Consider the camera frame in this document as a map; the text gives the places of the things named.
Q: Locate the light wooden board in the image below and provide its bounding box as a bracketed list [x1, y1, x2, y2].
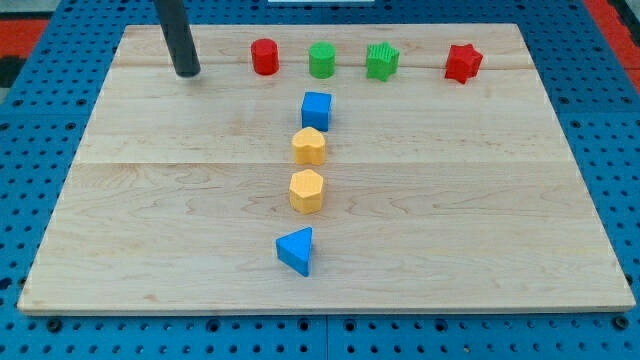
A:
[18, 24, 635, 316]

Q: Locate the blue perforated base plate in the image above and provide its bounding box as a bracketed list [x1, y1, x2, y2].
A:
[1, 0, 639, 359]

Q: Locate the yellow hexagon block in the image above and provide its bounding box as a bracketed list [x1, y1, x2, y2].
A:
[289, 169, 324, 214]

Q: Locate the yellow heart block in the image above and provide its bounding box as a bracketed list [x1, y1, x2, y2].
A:
[291, 127, 326, 165]

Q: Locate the blue triangle block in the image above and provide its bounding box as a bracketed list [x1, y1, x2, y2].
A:
[275, 227, 313, 277]

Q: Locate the red star block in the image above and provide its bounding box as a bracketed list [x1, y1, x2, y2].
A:
[444, 44, 483, 84]

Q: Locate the red cylinder block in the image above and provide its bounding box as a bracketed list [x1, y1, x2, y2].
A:
[251, 38, 279, 76]

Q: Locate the blue cube block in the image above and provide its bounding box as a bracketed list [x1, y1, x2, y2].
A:
[301, 92, 332, 132]

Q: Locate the green cylinder block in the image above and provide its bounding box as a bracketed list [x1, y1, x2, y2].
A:
[308, 41, 336, 79]

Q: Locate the green star block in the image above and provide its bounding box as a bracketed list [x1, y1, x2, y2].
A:
[366, 41, 400, 82]

